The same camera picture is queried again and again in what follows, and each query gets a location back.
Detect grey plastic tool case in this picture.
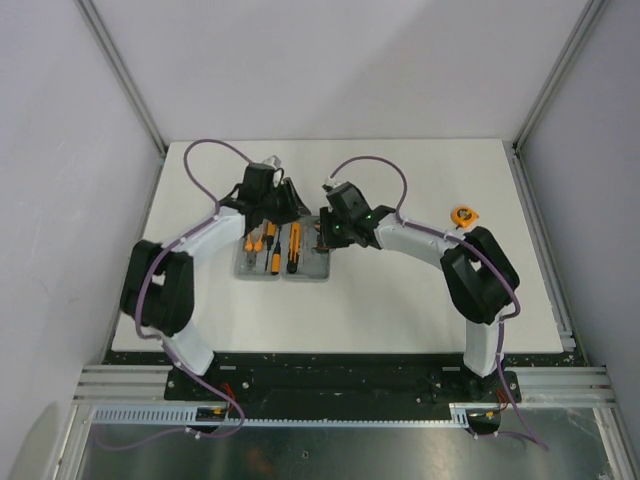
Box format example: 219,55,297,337
234,216,331,282

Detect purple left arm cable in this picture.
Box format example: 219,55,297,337
94,138,246,451

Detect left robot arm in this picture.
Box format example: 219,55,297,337
119,156,310,400

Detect orange black utility knife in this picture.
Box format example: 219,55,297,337
286,222,302,275

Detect grey slotted cable duct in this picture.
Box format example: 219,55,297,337
93,404,468,428

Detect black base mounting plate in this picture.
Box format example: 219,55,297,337
102,352,589,406

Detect orange handle slim screwdriver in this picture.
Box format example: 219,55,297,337
270,240,281,276

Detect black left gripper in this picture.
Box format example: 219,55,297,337
260,178,311,227

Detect aluminium frame rail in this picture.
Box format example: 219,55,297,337
72,0,169,156

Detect orange handle pliers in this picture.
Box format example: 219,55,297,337
244,227,265,270

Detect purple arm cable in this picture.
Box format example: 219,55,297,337
327,156,549,453
94,138,246,451

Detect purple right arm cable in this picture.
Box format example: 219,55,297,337
327,156,549,453

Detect orange handle thick screwdriver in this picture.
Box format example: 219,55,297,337
266,222,277,259

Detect orange tape measure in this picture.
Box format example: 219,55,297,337
450,205,479,230

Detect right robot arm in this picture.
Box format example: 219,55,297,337
320,182,520,401

